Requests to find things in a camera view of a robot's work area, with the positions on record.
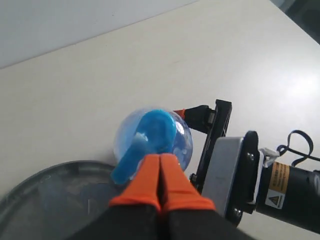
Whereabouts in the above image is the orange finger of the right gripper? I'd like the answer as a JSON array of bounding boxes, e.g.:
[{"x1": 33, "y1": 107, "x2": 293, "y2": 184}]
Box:
[{"x1": 173, "y1": 104, "x2": 213, "y2": 135}]

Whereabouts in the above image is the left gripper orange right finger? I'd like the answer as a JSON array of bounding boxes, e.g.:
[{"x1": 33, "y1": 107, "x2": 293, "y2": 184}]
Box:
[{"x1": 160, "y1": 153, "x2": 252, "y2": 240}]

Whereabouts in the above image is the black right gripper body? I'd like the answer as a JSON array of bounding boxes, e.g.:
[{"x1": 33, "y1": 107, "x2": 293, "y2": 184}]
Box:
[{"x1": 190, "y1": 99, "x2": 232, "y2": 193}]

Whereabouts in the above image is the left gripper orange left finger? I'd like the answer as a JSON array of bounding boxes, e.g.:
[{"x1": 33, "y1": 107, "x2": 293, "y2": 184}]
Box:
[{"x1": 68, "y1": 155, "x2": 161, "y2": 240}]

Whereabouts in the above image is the blue pump lotion bottle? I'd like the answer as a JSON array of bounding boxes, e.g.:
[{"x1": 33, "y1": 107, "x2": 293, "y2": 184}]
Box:
[{"x1": 111, "y1": 107, "x2": 193, "y2": 185}]

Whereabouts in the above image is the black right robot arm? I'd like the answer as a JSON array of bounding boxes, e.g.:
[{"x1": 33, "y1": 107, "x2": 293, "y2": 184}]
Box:
[{"x1": 177, "y1": 99, "x2": 320, "y2": 233}]

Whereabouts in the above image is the round steel plate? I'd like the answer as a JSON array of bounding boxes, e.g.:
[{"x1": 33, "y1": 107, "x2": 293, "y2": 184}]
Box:
[{"x1": 0, "y1": 160, "x2": 124, "y2": 240}]

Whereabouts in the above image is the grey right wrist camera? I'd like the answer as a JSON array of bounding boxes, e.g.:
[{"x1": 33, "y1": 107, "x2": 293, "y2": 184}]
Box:
[{"x1": 201, "y1": 131, "x2": 259, "y2": 226}]

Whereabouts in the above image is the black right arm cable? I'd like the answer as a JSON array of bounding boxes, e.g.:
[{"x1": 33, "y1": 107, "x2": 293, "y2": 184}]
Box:
[{"x1": 276, "y1": 129, "x2": 320, "y2": 167}]

